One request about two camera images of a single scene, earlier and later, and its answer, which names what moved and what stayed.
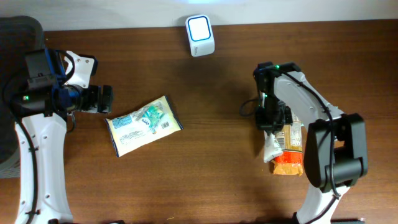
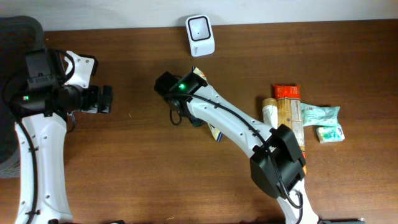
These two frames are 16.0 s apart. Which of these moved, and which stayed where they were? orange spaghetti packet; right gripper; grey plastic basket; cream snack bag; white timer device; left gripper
Moved: orange spaghetti packet; cream snack bag; right gripper
Stayed: left gripper; grey plastic basket; white timer device
